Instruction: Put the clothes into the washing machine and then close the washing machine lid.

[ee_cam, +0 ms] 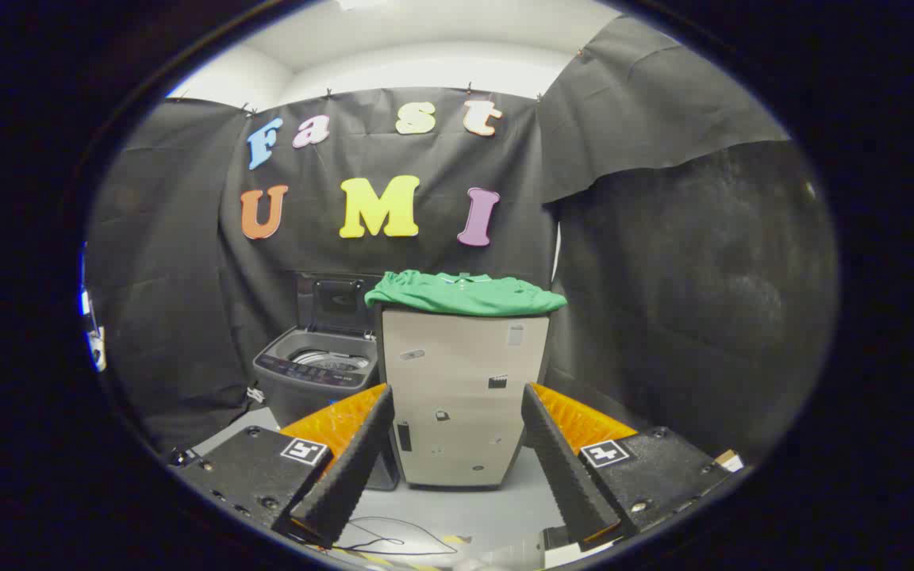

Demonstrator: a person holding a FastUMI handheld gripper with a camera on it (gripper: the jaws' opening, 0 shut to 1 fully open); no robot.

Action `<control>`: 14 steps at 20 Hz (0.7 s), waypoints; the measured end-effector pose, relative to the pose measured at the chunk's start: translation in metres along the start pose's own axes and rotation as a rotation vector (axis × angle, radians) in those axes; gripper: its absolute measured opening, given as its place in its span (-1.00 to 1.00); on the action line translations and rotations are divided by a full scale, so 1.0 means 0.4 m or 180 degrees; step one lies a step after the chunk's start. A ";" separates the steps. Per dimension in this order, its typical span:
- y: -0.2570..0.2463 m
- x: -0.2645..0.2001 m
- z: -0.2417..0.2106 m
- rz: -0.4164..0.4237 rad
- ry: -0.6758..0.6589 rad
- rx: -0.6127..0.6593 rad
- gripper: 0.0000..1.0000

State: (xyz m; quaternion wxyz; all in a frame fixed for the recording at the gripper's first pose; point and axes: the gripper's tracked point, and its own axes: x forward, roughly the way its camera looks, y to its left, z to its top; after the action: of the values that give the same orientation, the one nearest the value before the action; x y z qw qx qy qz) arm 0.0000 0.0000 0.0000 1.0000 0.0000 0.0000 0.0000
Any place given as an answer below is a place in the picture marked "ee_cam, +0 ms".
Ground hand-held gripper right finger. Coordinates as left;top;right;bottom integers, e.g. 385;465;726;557
520;382;743;552

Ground dark washing machine lid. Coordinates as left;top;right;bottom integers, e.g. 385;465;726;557
296;272;382;335

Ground thin floor cables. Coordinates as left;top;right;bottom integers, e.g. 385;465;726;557
336;515;459;558

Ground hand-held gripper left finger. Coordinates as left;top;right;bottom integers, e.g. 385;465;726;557
171;383;396;550

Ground grey washing machine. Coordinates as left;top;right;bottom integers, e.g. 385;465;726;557
252;327;400;490

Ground white and blue object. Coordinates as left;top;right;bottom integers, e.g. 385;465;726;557
79;242;107;374

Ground black backdrop cloth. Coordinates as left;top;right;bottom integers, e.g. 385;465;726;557
84;16;839;465

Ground green polo shirt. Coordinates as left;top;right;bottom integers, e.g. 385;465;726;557
364;270;568;317

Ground beige cabinet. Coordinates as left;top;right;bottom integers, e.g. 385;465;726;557
375;305;551;489

